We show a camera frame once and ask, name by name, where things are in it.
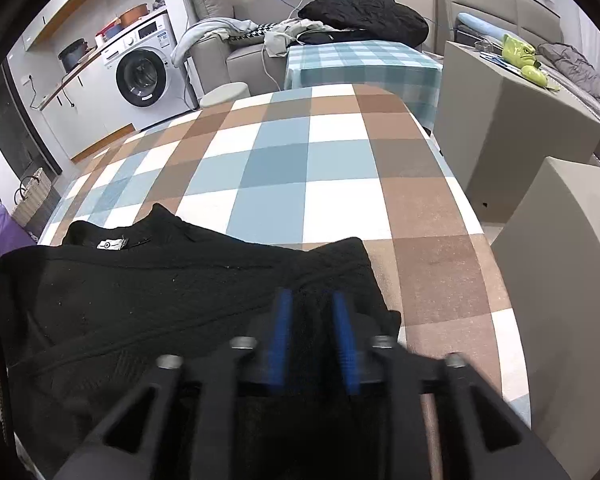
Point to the white garment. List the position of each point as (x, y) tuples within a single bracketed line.
[(280, 40)]

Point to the teal checked tablecloth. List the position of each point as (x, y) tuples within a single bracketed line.
[(360, 67)]

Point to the grey sofa cushion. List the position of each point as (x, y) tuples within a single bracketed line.
[(210, 2)]

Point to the rounded grey cabinet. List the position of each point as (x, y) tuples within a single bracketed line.
[(570, 285)]

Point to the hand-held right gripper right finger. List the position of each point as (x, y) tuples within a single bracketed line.
[(345, 345)]

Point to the dark cooking pot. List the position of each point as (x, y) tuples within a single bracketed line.
[(72, 55)]

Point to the tall grey cabinet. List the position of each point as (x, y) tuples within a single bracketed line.
[(505, 135)]

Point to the grey sofa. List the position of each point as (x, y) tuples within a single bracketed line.
[(245, 67)]

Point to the woven basket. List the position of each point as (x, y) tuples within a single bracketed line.
[(35, 200)]

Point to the black puffer jacket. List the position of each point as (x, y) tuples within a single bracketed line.
[(365, 12)]

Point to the round grey stool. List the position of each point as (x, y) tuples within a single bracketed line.
[(222, 94)]

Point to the green toy figure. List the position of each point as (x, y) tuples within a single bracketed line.
[(517, 50)]

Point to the orange pot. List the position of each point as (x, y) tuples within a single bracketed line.
[(132, 16)]

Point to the blue pillow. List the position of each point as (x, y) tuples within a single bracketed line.
[(475, 22)]

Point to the white washing machine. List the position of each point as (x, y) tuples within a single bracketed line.
[(145, 75)]

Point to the houndstooth pillow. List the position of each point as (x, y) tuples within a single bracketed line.
[(255, 30)]

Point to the dark door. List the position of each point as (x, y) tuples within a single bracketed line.
[(15, 130)]

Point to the stacked plastic basins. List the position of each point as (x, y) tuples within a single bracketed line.
[(108, 32)]

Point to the white base cabinets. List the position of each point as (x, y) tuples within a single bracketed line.
[(90, 110)]

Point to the white wall cabinets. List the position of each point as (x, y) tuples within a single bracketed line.
[(65, 5)]

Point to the brown blue checked tablecloth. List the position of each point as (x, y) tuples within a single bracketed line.
[(290, 170)]

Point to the black t-shirt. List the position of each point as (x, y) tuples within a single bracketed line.
[(130, 300)]

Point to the grey duvet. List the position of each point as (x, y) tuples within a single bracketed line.
[(575, 65)]

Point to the grey upholstered headboard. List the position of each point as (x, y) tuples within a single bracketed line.
[(490, 0)]

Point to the black bag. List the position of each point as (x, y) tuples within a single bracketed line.
[(330, 37)]

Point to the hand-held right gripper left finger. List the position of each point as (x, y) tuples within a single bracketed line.
[(281, 340)]

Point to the purple bag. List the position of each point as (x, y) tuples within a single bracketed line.
[(5, 232)]

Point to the light grey blanket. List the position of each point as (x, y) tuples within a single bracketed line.
[(205, 30)]

